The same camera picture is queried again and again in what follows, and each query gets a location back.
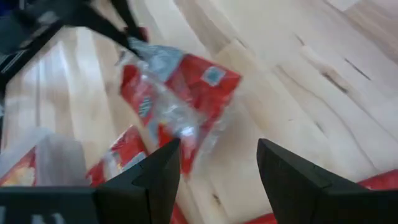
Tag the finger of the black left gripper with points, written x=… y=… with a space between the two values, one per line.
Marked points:
x=105 y=29
x=130 y=21

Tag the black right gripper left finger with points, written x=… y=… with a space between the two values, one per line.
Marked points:
x=140 y=193

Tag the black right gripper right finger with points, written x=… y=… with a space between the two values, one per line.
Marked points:
x=311 y=199

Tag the red Orville Redenbacher's popcorn bag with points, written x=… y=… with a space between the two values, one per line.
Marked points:
x=18 y=171
x=178 y=216
x=124 y=152
x=379 y=180
x=199 y=90

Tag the translucent white plastic bin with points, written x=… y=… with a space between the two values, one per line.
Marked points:
x=59 y=158

